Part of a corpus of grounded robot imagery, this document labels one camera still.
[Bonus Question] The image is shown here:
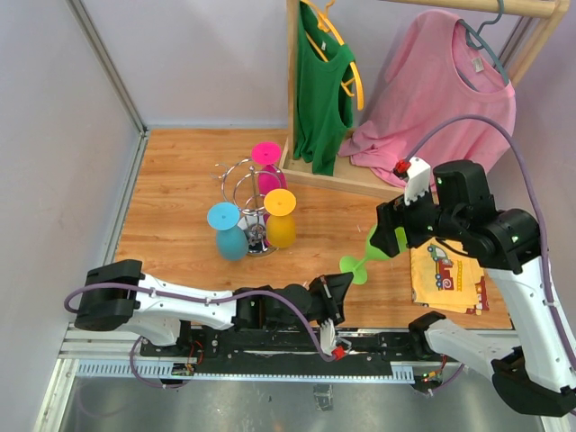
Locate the white slotted cable duct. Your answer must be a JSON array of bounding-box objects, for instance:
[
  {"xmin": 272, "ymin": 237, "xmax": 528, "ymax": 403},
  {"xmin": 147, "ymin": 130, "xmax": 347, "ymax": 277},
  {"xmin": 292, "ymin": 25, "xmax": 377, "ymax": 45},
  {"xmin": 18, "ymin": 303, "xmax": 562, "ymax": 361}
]
[{"xmin": 76, "ymin": 360, "xmax": 416, "ymax": 384}]

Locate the grey clothes hanger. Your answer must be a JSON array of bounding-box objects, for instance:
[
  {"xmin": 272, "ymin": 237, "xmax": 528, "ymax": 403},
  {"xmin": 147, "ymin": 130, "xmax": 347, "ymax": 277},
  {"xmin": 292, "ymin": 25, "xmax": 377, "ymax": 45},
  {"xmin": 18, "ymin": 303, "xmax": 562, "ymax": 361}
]
[{"xmin": 457, "ymin": 0, "xmax": 511, "ymax": 86}]

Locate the yellow cartoon vehicle cloth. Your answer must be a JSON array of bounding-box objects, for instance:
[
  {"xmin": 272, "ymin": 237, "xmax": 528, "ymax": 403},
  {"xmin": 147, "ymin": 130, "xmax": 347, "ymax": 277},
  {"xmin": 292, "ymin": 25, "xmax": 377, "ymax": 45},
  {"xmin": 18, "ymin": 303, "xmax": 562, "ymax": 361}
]
[{"xmin": 409, "ymin": 239, "xmax": 490, "ymax": 315}]

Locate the yellow clothes hanger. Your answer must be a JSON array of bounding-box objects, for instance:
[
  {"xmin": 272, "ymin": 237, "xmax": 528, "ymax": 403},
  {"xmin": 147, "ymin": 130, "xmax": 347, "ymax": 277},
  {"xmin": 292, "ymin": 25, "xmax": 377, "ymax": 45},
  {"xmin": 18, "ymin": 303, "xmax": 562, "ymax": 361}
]
[{"xmin": 300, "ymin": 0, "xmax": 365, "ymax": 111}]

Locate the pink t-shirt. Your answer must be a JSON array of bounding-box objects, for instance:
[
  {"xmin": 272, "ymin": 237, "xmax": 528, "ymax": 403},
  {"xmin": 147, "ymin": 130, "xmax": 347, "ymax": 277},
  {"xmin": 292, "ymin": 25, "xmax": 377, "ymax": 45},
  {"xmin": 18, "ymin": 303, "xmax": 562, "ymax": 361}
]
[{"xmin": 338, "ymin": 10, "xmax": 517, "ymax": 187}]

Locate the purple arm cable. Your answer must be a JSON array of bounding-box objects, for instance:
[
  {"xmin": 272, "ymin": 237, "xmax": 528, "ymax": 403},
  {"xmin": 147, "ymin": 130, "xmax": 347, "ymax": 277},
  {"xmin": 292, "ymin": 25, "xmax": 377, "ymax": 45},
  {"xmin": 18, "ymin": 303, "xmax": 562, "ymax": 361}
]
[
  {"xmin": 404, "ymin": 114, "xmax": 568, "ymax": 356},
  {"xmin": 64, "ymin": 282, "xmax": 338, "ymax": 391}
]

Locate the green plastic wine glass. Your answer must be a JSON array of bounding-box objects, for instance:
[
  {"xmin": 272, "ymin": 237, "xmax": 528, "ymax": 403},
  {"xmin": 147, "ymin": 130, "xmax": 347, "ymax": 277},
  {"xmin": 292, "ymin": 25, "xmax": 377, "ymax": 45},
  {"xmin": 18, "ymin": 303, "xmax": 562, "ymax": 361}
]
[{"xmin": 338, "ymin": 225, "xmax": 390, "ymax": 285}]

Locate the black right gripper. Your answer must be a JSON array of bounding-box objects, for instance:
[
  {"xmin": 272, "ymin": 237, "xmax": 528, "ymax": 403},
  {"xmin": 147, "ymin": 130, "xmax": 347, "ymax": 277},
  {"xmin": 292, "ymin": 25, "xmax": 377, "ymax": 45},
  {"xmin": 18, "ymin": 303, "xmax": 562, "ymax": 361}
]
[{"xmin": 370, "ymin": 179, "xmax": 465, "ymax": 257}]

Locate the wooden clothes rack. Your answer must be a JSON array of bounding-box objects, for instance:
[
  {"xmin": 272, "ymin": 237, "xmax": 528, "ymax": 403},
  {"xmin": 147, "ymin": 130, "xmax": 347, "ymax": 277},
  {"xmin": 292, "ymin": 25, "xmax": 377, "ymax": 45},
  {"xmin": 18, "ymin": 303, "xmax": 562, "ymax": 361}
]
[{"xmin": 277, "ymin": 0, "xmax": 571, "ymax": 212}]

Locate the orange plastic wine glass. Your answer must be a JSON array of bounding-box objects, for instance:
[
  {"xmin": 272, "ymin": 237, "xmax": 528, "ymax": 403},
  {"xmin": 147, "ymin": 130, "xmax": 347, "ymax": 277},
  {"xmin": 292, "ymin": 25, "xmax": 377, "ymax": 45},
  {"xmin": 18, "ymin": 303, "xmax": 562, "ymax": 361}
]
[{"xmin": 264, "ymin": 188, "xmax": 296, "ymax": 248}]

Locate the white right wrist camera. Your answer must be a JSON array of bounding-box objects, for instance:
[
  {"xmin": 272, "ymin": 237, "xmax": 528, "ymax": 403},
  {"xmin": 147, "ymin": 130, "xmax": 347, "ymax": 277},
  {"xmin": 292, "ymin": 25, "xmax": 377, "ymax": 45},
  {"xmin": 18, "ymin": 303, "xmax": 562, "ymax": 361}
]
[{"xmin": 393, "ymin": 157, "xmax": 431, "ymax": 206}]

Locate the green tank top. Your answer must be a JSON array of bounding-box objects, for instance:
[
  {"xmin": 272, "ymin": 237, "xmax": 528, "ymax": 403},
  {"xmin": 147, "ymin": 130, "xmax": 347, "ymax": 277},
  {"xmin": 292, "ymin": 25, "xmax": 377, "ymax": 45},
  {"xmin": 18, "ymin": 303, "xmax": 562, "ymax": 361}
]
[{"xmin": 293, "ymin": 4, "xmax": 353, "ymax": 176}]

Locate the blue plastic wine glass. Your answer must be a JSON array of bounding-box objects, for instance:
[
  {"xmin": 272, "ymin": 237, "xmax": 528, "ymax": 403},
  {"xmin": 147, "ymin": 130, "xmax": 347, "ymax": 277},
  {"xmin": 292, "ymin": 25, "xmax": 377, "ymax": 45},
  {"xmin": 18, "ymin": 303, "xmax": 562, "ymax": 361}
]
[{"xmin": 207, "ymin": 202, "xmax": 248, "ymax": 261}]

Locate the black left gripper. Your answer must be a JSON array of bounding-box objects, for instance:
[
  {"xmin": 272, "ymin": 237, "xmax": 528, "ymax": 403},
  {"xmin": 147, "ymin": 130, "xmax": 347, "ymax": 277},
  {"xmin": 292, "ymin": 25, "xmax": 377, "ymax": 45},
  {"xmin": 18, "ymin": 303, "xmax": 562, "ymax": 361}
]
[{"xmin": 293, "ymin": 271, "xmax": 354, "ymax": 330}]

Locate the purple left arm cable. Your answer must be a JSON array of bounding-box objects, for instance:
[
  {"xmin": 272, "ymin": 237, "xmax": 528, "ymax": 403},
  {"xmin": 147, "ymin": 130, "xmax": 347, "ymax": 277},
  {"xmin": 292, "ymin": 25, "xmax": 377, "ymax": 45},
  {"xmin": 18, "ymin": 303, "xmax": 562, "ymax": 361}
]
[{"xmin": 64, "ymin": 282, "xmax": 338, "ymax": 391}]

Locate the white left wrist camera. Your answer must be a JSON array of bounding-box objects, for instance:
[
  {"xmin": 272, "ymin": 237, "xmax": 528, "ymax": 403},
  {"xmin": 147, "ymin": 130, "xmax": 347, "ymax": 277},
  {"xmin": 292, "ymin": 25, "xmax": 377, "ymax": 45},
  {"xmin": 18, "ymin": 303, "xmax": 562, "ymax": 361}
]
[{"xmin": 319, "ymin": 319, "xmax": 352, "ymax": 361}]

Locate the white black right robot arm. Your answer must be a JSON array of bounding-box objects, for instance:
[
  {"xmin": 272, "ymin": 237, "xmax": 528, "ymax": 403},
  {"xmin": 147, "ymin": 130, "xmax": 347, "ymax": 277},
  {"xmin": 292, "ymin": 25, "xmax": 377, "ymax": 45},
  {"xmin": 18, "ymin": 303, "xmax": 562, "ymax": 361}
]
[{"xmin": 370, "ymin": 157, "xmax": 575, "ymax": 418}]

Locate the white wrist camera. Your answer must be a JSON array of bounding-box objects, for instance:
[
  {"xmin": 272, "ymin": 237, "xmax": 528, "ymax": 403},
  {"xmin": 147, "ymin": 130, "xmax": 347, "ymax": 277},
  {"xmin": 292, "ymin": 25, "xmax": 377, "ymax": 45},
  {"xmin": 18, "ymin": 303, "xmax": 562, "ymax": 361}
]
[
  {"xmin": 393, "ymin": 157, "xmax": 431, "ymax": 206},
  {"xmin": 319, "ymin": 319, "xmax": 352, "ymax": 361}
]

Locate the pink plastic wine glass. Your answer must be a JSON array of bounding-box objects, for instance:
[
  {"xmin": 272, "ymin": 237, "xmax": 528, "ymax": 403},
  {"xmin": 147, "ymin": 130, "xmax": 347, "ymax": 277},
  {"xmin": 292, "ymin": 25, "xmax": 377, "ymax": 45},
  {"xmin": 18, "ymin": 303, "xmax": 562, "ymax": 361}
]
[{"xmin": 250, "ymin": 141, "xmax": 289, "ymax": 248}]

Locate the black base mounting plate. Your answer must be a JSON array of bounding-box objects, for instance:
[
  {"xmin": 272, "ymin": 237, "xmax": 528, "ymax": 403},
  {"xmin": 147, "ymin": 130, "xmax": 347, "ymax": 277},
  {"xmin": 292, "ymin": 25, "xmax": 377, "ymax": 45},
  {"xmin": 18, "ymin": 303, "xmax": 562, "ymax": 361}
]
[{"xmin": 140, "ymin": 328, "xmax": 442, "ymax": 372}]

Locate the chrome wine glass rack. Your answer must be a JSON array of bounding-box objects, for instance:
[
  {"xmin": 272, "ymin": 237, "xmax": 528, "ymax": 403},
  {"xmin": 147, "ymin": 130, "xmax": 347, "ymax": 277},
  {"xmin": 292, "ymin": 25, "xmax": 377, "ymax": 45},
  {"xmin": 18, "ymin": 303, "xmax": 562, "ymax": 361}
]
[{"xmin": 210, "ymin": 157, "xmax": 277, "ymax": 257}]

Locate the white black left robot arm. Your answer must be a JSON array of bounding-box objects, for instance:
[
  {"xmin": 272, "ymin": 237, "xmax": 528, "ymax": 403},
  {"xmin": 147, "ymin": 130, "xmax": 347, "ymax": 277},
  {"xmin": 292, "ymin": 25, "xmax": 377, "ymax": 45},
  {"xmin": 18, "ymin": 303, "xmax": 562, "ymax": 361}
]
[{"xmin": 65, "ymin": 259, "xmax": 353, "ymax": 356}]

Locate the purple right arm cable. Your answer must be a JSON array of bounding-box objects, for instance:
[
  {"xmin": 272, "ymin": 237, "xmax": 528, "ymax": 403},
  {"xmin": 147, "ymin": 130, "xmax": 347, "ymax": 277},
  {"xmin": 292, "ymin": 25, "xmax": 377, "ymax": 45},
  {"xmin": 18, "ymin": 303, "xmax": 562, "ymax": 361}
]
[{"xmin": 404, "ymin": 114, "xmax": 568, "ymax": 356}]

